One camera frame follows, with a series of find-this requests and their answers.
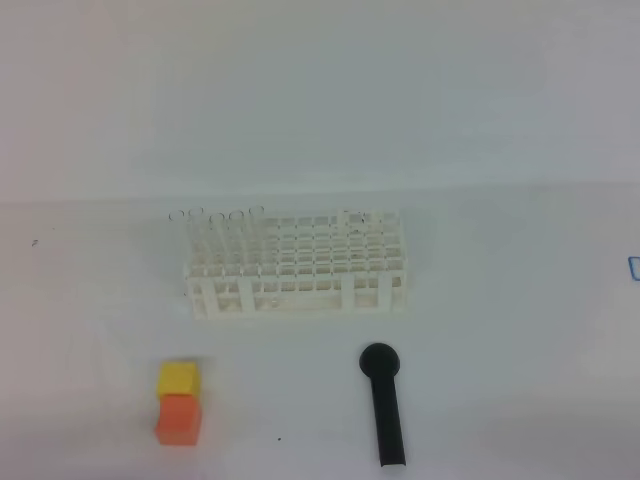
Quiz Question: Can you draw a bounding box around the white test tube rack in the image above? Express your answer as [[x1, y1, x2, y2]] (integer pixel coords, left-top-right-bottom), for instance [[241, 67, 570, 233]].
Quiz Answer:
[[184, 209, 407, 321]]

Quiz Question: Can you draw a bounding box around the clear glass test tube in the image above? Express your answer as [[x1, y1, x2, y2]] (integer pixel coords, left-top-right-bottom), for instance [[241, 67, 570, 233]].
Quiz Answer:
[[249, 205, 272, 269]]

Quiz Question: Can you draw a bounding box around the yellow cube block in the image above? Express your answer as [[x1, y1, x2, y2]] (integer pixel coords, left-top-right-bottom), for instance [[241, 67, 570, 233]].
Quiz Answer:
[[156, 361, 201, 398]]

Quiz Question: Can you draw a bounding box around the orange cube block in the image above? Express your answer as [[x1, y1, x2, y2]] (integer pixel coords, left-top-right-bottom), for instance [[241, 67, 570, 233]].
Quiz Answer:
[[154, 395, 202, 446]]

